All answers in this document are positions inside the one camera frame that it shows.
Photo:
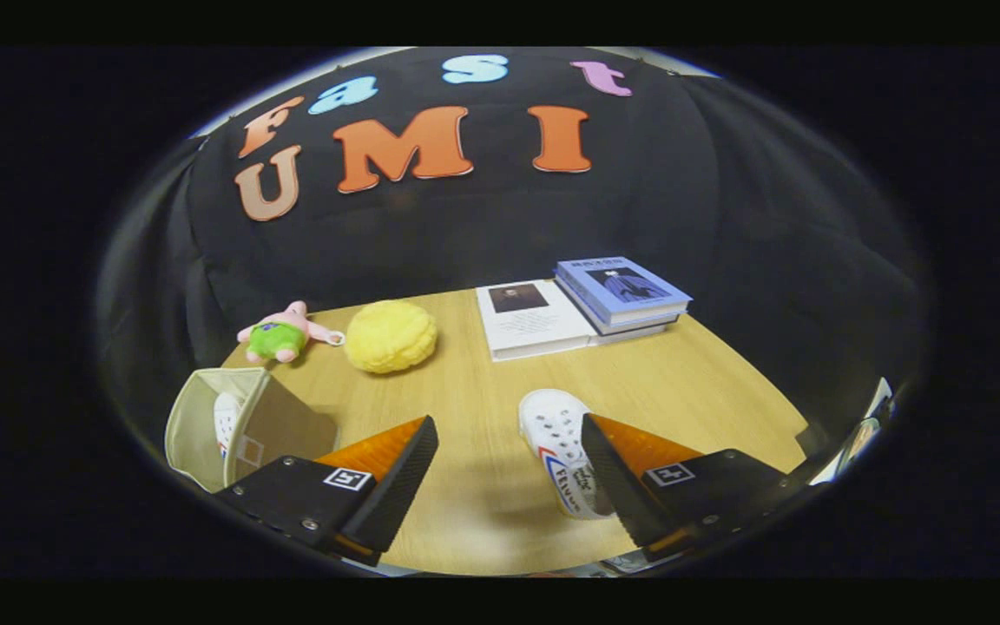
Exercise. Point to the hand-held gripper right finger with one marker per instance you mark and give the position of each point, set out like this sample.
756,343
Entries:
617,490

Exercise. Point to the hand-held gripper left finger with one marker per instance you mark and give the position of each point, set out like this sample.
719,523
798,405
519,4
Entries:
396,490

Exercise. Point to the white canvas shoe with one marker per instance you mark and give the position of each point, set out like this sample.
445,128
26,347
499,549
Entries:
552,434
226,417

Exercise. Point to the beige fabric storage box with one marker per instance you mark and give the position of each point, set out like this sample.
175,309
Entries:
283,430

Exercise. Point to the yellow fuzzy plush toy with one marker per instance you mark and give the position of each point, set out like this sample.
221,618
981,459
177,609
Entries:
390,337

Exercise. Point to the white book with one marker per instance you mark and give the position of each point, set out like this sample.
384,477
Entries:
535,325

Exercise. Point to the pink and green plush toy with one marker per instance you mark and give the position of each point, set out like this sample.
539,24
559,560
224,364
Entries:
279,338

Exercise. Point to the blue book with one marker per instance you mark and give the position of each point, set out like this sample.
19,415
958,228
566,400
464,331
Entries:
621,286

